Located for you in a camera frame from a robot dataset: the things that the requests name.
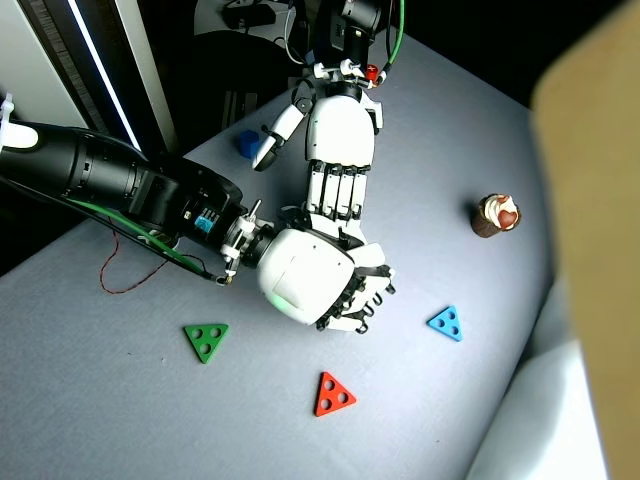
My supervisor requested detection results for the thin red wire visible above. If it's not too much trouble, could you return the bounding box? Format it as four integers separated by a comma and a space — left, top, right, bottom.
98, 229, 170, 296

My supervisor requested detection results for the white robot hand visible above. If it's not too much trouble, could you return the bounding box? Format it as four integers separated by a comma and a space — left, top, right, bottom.
251, 78, 386, 234
255, 226, 398, 335

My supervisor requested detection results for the blue triangle block with holes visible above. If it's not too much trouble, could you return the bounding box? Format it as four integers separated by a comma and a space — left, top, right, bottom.
426, 304, 465, 343

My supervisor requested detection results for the green cable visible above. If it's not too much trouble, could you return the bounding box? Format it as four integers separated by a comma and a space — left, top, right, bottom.
64, 196, 232, 287
380, 0, 407, 85

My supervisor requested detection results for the grey table cloth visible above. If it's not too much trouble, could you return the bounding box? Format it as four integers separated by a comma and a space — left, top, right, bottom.
0, 30, 572, 480

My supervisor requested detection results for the blue cube block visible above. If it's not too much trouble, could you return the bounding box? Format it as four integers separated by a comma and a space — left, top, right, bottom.
236, 129, 262, 161

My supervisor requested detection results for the red triangle block with holes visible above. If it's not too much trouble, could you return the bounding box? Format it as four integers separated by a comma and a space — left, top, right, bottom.
313, 370, 359, 418

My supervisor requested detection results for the white sheet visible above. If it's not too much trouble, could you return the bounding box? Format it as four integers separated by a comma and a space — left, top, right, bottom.
466, 278, 610, 480

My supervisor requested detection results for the black box device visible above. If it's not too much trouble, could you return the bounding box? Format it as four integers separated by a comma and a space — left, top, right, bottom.
221, 0, 277, 29

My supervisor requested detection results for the toy chocolate cupcake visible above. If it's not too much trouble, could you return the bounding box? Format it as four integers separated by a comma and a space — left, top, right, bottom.
470, 192, 523, 239

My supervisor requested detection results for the white panel with light strip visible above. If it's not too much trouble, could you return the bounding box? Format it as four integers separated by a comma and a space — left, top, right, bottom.
0, 0, 180, 154

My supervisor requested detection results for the green triangle block with holes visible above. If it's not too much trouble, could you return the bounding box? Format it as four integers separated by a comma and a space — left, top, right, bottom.
182, 322, 230, 365

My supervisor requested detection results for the tan blurred board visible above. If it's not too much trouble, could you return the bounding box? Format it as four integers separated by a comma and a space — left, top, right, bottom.
529, 0, 640, 480

